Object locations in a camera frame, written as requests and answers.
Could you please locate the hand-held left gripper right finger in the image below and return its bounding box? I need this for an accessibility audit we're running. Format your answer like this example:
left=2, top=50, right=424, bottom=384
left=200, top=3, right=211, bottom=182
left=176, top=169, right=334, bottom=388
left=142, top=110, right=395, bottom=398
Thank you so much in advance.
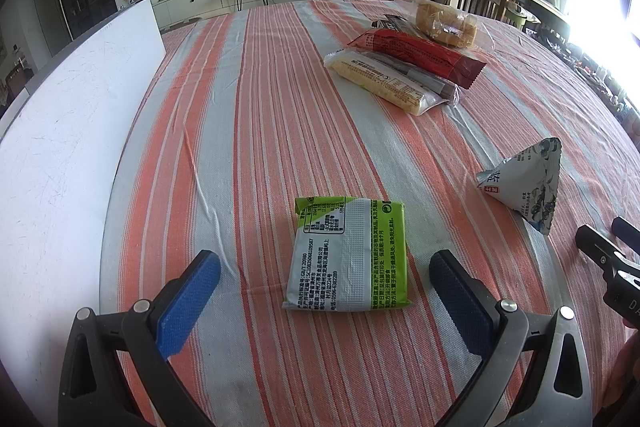
left=429, top=249, right=593, bottom=427

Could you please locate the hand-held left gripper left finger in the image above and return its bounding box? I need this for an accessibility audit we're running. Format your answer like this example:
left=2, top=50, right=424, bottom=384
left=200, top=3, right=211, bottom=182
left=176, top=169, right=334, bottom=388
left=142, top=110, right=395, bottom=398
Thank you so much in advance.
left=57, top=249, right=222, bottom=427

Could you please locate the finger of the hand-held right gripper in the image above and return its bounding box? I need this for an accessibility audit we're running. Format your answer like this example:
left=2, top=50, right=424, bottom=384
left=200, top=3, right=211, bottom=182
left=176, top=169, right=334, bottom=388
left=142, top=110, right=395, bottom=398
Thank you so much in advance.
left=611, top=217, right=640, bottom=253
left=575, top=226, right=626, bottom=268

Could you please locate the triangular white blue snack packet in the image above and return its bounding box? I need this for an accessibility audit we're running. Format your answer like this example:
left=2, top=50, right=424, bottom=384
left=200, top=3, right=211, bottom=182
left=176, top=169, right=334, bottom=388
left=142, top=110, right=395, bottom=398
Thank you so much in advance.
left=475, top=137, right=563, bottom=237

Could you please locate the green and white snack packet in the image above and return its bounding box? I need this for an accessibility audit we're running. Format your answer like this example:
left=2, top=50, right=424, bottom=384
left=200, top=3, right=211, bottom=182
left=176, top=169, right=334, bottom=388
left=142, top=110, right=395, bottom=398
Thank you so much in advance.
left=281, top=196, right=413, bottom=314

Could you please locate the dark bar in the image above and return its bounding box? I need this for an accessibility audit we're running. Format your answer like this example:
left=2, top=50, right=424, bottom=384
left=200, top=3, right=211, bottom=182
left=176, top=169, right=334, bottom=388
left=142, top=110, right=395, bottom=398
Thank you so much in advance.
left=367, top=52, right=458, bottom=100

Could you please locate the person's right hand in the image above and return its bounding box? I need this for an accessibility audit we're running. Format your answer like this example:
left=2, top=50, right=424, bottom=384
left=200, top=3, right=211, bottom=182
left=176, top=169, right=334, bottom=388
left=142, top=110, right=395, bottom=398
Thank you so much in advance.
left=612, top=332, right=640, bottom=413

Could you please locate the clutter of small household things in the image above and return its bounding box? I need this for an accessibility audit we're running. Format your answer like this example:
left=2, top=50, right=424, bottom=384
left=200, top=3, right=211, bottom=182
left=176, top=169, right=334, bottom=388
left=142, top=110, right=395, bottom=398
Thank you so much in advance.
left=542, top=24, right=640, bottom=130

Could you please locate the white board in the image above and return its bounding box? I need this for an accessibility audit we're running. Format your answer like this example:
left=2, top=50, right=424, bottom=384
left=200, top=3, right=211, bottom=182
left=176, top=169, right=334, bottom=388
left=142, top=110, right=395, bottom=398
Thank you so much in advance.
left=0, top=0, right=167, bottom=375

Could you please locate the orange grey striped tablecloth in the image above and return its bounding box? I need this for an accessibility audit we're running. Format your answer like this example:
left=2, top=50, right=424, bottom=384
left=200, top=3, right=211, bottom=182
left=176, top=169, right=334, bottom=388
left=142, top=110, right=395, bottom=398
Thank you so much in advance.
left=97, top=0, right=640, bottom=427

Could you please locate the clear packet of yellow crackers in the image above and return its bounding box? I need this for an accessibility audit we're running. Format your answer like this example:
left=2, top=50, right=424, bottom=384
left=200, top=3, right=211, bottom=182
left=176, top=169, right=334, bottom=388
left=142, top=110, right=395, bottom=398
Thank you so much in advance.
left=323, top=48, right=458, bottom=116

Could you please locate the wooden dining table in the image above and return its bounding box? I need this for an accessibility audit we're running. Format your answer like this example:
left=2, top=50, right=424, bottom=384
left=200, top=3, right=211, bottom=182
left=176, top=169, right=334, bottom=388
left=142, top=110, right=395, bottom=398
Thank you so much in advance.
left=505, top=0, right=571, bottom=32

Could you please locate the red snack packet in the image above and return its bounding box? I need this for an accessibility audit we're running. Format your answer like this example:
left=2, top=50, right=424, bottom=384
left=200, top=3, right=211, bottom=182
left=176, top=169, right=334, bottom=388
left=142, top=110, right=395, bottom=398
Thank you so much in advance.
left=347, top=28, right=487, bottom=88

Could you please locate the bread loaf in clear bag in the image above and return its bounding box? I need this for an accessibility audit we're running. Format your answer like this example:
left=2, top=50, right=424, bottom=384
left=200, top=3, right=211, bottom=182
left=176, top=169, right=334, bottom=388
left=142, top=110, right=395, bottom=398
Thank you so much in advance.
left=395, top=0, right=493, bottom=50

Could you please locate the black packet with pale label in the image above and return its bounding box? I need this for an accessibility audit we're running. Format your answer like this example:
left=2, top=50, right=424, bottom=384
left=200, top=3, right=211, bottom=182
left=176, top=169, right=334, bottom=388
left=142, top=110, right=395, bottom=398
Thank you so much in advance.
left=371, top=14, right=418, bottom=35

